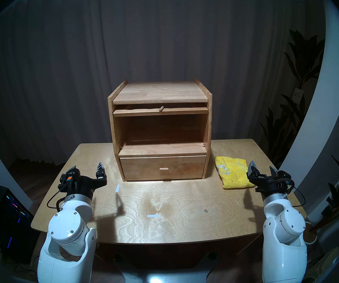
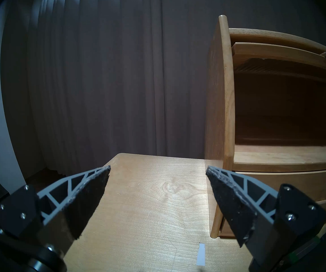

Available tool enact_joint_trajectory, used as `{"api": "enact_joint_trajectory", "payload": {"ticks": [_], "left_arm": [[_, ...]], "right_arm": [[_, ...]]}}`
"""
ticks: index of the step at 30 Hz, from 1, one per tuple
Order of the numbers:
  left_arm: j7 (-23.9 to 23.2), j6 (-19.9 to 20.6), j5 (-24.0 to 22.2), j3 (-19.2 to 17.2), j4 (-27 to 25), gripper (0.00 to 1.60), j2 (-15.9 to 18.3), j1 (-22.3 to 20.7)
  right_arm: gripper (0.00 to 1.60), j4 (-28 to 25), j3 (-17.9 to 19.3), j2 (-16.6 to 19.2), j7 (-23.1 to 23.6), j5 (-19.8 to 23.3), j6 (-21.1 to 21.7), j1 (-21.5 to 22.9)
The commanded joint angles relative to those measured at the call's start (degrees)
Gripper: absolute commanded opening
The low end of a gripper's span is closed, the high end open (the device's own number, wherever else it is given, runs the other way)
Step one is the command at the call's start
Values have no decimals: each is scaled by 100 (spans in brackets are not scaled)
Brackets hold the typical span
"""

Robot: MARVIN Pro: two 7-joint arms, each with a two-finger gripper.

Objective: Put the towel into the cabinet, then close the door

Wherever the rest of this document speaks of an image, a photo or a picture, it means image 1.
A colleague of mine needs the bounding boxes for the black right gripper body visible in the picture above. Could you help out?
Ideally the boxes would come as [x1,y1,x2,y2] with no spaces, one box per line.
[247,173,294,201]

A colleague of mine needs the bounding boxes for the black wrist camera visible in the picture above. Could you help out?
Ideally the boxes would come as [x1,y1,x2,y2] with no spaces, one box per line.
[66,173,80,187]
[276,170,294,188]

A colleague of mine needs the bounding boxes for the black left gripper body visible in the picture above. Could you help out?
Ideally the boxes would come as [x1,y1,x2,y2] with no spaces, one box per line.
[58,176,107,198]

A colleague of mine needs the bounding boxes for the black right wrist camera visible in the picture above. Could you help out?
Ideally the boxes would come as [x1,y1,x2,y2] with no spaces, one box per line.
[276,170,294,188]

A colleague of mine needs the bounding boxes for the wooden cabinet drawer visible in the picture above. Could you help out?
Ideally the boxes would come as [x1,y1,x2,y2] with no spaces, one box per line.
[119,155,207,181]

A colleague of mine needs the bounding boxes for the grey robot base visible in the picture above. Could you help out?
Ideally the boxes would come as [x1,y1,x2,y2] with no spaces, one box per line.
[114,251,217,283]

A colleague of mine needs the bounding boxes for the wooden storage cabinet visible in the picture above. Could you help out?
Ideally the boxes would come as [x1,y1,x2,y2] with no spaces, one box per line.
[108,78,213,182]

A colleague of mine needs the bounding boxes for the wooden flip door wavy window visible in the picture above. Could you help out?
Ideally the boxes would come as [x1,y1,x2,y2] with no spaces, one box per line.
[113,106,209,117]

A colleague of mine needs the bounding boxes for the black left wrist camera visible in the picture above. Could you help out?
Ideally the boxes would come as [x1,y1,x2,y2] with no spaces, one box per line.
[66,173,80,187]

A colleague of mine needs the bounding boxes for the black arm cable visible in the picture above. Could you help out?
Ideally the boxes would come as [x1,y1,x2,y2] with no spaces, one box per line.
[46,187,70,210]
[287,185,306,207]

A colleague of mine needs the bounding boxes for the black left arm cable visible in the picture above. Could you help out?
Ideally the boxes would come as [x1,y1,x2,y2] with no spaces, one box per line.
[46,187,70,210]

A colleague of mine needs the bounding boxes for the grey pleated curtain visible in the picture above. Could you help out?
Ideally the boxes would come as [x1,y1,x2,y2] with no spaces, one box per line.
[0,0,326,168]

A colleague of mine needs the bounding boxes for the yellow towel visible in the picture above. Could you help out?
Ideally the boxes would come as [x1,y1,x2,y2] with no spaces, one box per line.
[215,156,256,190]

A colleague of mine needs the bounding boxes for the white round plant pot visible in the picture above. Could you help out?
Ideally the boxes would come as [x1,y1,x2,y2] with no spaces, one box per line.
[302,221,319,244]

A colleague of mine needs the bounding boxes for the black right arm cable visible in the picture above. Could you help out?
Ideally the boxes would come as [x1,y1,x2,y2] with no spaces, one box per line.
[287,185,306,207]

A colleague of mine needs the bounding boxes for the tall dark leafy plant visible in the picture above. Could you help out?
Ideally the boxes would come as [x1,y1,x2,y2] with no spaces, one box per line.
[259,29,326,168]

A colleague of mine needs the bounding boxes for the black computer tower RGB lights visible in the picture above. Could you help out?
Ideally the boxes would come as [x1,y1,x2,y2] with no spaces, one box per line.
[0,184,40,264]

